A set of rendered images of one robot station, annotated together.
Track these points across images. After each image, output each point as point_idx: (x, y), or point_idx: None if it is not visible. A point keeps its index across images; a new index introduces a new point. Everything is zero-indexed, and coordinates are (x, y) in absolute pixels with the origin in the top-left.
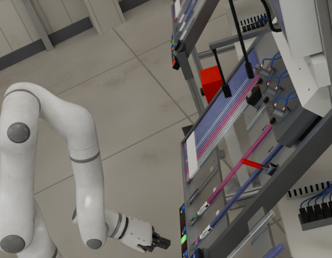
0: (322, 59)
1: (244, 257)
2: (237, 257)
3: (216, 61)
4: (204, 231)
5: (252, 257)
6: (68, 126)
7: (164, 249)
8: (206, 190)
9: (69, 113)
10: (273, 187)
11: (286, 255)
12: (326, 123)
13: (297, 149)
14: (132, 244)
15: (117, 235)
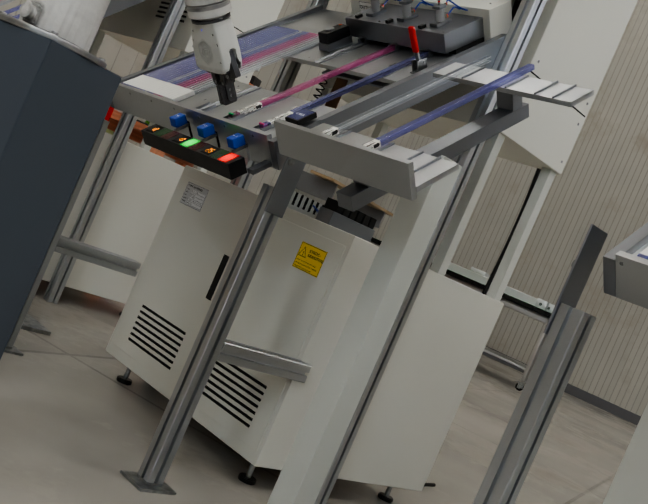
0: None
1: (36, 366)
2: (24, 362)
3: None
4: (278, 116)
5: (51, 370)
6: None
7: (223, 101)
8: (238, 102)
9: None
10: (424, 80)
11: (108, 386)
12: (497, 41)
13: (462, 53)
14: (228, 42)
15: (222, 9)
